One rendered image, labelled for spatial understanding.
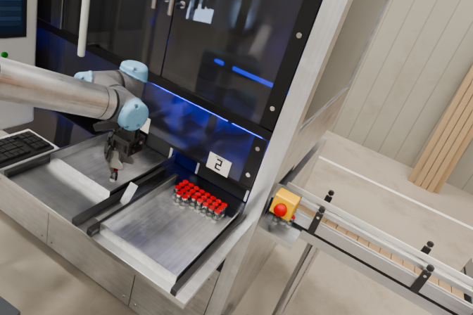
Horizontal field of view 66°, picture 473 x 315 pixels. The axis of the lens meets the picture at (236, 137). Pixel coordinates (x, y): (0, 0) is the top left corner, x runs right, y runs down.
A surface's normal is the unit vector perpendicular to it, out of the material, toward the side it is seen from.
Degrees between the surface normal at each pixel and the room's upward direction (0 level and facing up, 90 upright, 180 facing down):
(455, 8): 90
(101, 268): 90
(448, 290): 0
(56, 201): 0
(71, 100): 85
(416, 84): 90
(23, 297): 0
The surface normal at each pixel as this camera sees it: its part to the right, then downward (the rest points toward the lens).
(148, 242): 0.28, -0.85
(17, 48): 0.85, 0.43
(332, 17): -0.45, 0.29
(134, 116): 0.70, 0.50
